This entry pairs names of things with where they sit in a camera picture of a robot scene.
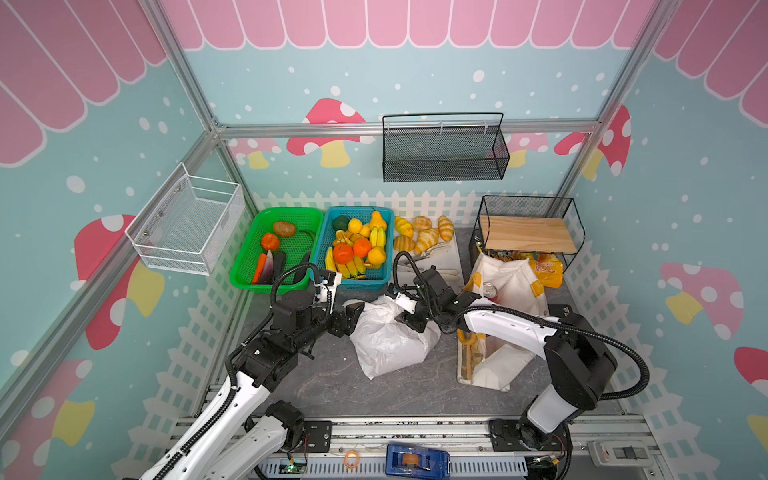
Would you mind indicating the red soda can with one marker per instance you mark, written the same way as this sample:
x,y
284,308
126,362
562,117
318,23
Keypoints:
x,y
490,292

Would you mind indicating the croissant bread centre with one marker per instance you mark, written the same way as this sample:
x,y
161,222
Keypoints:
x,y
427,239

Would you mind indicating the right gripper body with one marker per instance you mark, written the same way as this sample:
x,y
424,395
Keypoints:
x,y
420,309

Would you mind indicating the bread roll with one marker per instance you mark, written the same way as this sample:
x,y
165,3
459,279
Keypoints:
x,y
403,227
446,228
404,243

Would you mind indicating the yellow snack package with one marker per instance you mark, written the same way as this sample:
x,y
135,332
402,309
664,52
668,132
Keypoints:
x,y
548,269

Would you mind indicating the orange carrot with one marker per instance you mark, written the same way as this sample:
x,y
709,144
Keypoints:
x,y
259,268

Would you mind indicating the round bread bun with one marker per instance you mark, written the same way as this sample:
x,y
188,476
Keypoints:
x,y
420,223

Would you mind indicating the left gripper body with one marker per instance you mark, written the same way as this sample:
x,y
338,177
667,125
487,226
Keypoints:
x,y
321,324

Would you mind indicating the white plastic grocery bag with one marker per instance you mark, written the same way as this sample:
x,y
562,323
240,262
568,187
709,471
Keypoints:
x,y
384,345

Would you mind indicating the black wire shelf wooden board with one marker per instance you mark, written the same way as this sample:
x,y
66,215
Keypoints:
x,y
527,223

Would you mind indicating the black flat box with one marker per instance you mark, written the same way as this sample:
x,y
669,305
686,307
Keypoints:
x,y
563,313

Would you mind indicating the dark purple eggplant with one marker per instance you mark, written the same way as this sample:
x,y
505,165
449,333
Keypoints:
x,y
279,266

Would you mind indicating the yellow pear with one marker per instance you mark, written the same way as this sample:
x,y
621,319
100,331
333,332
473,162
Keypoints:
x,y
377,221

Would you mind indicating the green plastic basket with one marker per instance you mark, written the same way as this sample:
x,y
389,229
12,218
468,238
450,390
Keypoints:
x,y
308,222

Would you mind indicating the brown potato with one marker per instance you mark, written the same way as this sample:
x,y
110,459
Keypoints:
x,y
284,229

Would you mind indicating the bread roll lower left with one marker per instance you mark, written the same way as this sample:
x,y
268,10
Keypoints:
x,y
404,243

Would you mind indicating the white wire wall basket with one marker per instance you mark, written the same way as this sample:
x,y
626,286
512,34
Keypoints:
x,y
187,223

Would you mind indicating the white tote bag yellow handles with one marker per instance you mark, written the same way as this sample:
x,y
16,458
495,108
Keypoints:
x,y
501,342

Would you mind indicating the green avocado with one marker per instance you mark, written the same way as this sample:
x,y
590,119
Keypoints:
x,y
340,223

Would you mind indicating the blue device on rail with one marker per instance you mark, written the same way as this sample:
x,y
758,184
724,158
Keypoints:
x,y
417,462

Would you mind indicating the orange bell pepper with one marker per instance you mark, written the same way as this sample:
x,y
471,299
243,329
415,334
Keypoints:
x,y
270,242

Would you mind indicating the bread roll right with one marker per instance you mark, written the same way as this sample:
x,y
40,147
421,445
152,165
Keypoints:
x,y
446,228

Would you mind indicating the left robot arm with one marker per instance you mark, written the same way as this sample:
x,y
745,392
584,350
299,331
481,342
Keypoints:
x,y
211,447

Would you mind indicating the yellow lemon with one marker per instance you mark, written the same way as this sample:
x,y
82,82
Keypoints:
x,y
355,226

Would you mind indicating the black mesh wall basket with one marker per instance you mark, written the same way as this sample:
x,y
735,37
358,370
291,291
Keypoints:
x,y
442,147

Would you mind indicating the orange fruit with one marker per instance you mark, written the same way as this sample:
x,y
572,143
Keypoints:
x,y
343,253

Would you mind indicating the teal plastic basket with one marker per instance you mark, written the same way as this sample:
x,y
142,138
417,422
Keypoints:
x,y
375,247

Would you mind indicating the banana bunch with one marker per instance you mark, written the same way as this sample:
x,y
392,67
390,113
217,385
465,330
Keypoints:
x,y
355,270

